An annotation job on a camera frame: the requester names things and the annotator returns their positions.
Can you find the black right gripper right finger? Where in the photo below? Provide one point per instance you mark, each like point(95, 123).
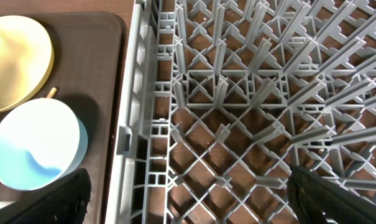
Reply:
point(315, 199)

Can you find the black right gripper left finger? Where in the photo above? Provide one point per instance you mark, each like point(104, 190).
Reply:
point(63, 201)

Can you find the grey dishwasher rack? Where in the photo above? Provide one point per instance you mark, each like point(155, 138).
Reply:
point(221, 98)

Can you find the light blue bowl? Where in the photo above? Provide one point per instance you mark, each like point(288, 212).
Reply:
point(41, 141)

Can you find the wooden chopstick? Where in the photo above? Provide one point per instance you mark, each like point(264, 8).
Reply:
point(52, 92)

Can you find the yellow plate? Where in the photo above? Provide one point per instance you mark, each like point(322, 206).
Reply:
point(26, 59)

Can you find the brown serving tray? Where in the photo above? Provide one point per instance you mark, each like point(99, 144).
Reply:
point(81, 54)

